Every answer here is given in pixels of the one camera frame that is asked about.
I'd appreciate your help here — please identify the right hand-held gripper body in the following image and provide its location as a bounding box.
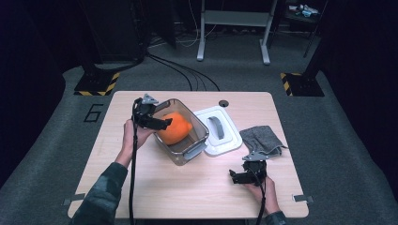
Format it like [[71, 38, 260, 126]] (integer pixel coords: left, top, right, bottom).
[[242, 151, 268, 186]]

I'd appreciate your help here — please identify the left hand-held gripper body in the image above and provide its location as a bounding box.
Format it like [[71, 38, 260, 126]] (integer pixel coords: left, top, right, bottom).
[[133, 93, 160, 128]]

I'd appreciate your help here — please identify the orange plush toy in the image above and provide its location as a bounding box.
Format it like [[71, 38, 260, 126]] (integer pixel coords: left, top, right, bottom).
[[156, 112, 193, 146]]

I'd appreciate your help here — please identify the grey towel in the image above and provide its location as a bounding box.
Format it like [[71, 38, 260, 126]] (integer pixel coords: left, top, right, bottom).
[[238, 125, 289, 158]]

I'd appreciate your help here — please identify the white lid with grey handle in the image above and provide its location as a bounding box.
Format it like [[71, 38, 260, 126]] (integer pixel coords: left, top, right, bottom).
[[192, 105, 243, 158]]

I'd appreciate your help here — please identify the clear plastic storage box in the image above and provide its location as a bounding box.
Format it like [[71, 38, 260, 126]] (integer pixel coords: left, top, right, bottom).
[[149, 97, 210, 167]]

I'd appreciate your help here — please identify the person's left hand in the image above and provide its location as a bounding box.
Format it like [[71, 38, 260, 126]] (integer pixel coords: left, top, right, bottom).
[[120, 118, 156, 158]]

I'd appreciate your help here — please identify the person's right hand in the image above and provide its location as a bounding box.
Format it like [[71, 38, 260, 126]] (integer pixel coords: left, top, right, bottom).
[[244, 176, 281, 217]]

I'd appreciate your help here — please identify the black tape floor mark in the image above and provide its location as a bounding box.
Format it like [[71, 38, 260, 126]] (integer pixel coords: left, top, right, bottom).
[[84, 103, 104, 124]]

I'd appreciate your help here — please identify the black stand with striped base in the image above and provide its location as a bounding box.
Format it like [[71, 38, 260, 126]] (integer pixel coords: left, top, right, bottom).
[[73, 59, 121, 97], [280, 52, 326, 98]]

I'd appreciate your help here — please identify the black equipment cabinet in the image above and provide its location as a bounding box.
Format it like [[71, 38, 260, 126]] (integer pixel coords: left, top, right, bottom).
[[78, 0, 148, 64]]

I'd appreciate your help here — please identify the dark curtain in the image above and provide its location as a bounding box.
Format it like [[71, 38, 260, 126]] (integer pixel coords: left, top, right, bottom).
[[0, 0, 79, 182], [322, 0, 398, 201]]

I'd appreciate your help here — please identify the dark shelf rack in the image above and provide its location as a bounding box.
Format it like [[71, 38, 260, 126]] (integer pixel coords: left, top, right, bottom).
[[283, 0, 327, 36]]

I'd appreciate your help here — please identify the white and blue clutter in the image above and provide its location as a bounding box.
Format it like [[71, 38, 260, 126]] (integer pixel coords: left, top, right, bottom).
[[287, 3, 319, 18]]

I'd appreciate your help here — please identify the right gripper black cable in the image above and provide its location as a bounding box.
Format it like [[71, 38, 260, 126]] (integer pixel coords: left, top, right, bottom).
[[255, 170, 268, 225]]

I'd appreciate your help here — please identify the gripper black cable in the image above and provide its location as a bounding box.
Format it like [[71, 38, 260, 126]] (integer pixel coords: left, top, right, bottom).
[[129, 97, 141, 225], [255, 170, 268, 225]]

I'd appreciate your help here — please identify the black floor cable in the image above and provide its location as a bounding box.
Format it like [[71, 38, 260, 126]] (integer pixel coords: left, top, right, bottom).
[[149, 54, 221, 92], [149, 54, 207, 92], [146, 54, 193, 91]]

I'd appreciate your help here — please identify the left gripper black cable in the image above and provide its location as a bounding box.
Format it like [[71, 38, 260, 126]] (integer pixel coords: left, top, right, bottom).
[[129, 97, 141, 225]]

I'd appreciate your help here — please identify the white cable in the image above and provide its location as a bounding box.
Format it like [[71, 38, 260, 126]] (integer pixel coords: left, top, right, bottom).
[[175, 0, 218, 49]]

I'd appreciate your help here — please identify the white metal desk frame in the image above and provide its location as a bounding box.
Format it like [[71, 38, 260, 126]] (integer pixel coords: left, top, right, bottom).
[[196, 0, 279, 66]]

